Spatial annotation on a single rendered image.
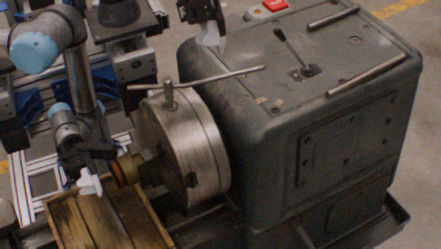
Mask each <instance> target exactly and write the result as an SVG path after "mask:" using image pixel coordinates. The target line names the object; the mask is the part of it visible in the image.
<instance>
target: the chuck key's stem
mask: <svg viewBox="0 0 441 249"><path fill-rule="evenodd" d="M162 83H163V87H164V93H165V100H166V101H167V103H168V108H173V106H174V105H173V99H174V94H173V89H172V79H171V78H170V77H165V78H164V79H163V80H162Z"/></svg>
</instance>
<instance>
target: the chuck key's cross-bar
mask: <svg viewBox="0 0 441 249"><path fill-rule="evenodd" d="M264 69H266V66H265V65H258V66H254V67H251V68H247V69H242V70H239V71H235V72H229V73H225V74H222V75H219V76H212V77H210V78H206V79H203V80H197V81H193V82H190V83H185V84H172V89H180V88H189V87H195V86H199V85H203V84H208V83H211V82H215V81H218V80H224V79H227V78H232V77H235V76H241V75H243V74H247V73H251V72H257V71H260V70H264ZM153 89H164V87H163V84H141V85H128V90H153Z"/></svg>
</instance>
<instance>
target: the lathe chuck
mask: <svg viewBox="0 0 441 249"><path fill-rule="evenodd" d="M173 94H174V99H173V102H175V103H176V104H177V108H176V109H175V110H172V111H168V110H165V109H164V105H165V104H166V103H167V101H166V100H165V93H164V92H160V93H158V94H156V95H151V96H150V97H147V98H143V99H142V101H140V103H139V108H140V109H141V108H142V107H141V105H142V104H141V102H142V103H143V106H144V108H145V111H146V114H147V116H148V117H149V120H150V123H151V124H152V127H153V129H154V132H155V135H156V137H157V141H158V142H159V143H158V145H157V146H154V147H151V148H149V150H150V153H151V155H152V158H154V157H157V156H158V155H162V152H165V155H166V157H167V158H168V159H169V161H170V162H171V163H172V164H173V165H174V166H175V167H176V169H177V170H178V171H179V172H180V174H181V175H182V176H183V177H186V176H187V173H189V172H192V173H193V174H194V175H195V180H196V183H197V184H195V186H194V187H193V188H191V187H188V188H186V187H185V186H184V185H183V186H181V187H179V188H177V189H175V190H172V191H170V192H169V193H171V195H172V197H173V198H174V199H175V200H176V201H177V203H178V204H179V205H180V206H181V207H183V208H184V209H188V208H191V207H193V206H194V205H196V204H198V203H199V202H200V201H202V200H204V201H205V200H206V199H207V200H208V199H211V198H212V197H214V196H216V195H217V194H218V192H219V188H220V181H219V175H218V171H217V164H216V162H215V159H214V156H213V152H212V150H211V147H210V145H209V141H208V137H207V135H206V132H205V130H204V128H203V127H202V123H201V122H200V121H199V119H198V117H197V115H196V113H195V112H194V110H193V109H192V107H191V105H190V103H189V102H188V101H187V100H186V99H185V97H184V96H183V95H182V94H181V93H180V92H179V90H176V89H173Z"/></svg>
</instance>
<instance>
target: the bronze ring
mask: <svg viewBox="0 0 441 249"><path fill-rule="evenodd" d="M142 164H145V160H144V158H143V156H142V155H141V153H136V154H133V155H131V154H130V153H129V152H128V151H125V154H123V155H121V156H120V157H118V158H116V161H112V162H110V163H108V164H107V166H108V169H109V172H110V173H111V175H112V178H113V180H114V182H115V184H116V186H117V187H118V189H122V188H125V187H126V185H127V186H129V187H130V186H132V185H134V184H137V183H139V184H141V183H142V180H141V176H140V175H139V171H138V167H137V166H139V165H142Z"/></svg>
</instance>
